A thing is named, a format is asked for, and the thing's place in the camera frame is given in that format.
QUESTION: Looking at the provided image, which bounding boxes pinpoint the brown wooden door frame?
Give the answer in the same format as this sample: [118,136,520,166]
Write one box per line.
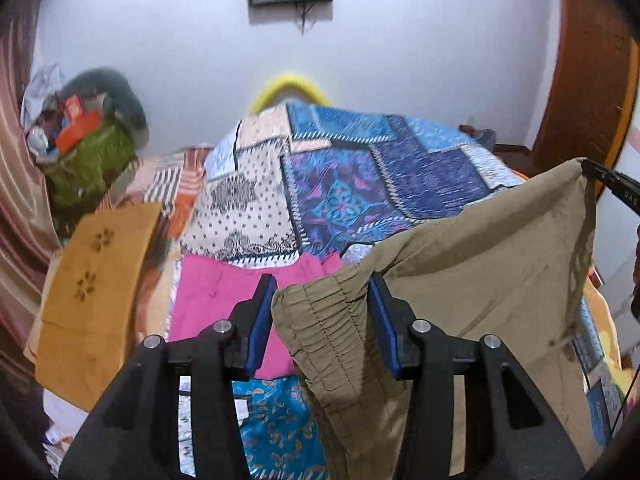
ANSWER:
[532,0,639,172]

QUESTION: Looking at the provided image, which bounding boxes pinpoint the orange wooden lap table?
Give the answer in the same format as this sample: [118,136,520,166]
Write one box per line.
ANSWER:
[36,203,160,412]

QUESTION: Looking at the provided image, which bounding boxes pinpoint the pink folded garment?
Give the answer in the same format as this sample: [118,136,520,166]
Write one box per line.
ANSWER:
[167,251,344,380]

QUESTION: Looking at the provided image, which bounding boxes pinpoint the orange box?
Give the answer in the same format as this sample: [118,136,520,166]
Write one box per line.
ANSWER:
[55,96,102,156]

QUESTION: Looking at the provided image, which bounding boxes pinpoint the striped brown curtain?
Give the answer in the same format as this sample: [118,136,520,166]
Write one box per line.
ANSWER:
[1,0,60,361]

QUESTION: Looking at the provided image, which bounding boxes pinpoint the olive khaki pants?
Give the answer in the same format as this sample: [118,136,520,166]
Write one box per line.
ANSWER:
[271,160,599,479]

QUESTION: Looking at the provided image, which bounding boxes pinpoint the blue patchwork bedspread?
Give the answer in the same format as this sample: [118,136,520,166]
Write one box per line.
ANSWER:
[180,102,602,479]

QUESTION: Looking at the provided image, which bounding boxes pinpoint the dark grey neck pillow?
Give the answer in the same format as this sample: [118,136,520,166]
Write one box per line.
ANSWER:
[58,67,150,150]

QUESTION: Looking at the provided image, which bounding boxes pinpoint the green bag of clutter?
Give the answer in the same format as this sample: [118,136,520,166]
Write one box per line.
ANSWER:
[38,120,136,211]

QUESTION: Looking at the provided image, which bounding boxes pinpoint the yellow curved headboard object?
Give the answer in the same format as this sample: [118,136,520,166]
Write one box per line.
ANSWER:
[248,73,332,114]

